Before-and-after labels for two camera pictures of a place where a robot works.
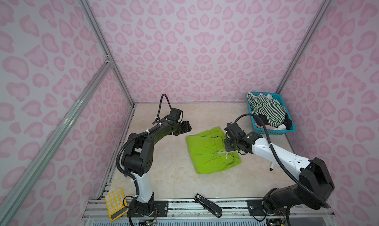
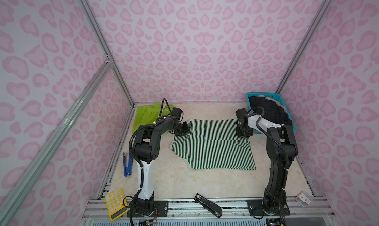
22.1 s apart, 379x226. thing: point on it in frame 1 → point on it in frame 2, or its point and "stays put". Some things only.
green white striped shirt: [271, 108] → [214, 144]
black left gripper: [188, 127] stays put
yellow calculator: [116, 204] stays put
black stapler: [216, 210] stays put
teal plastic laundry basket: [257, 128] stays put
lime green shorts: [208, 153] → [147, 115]
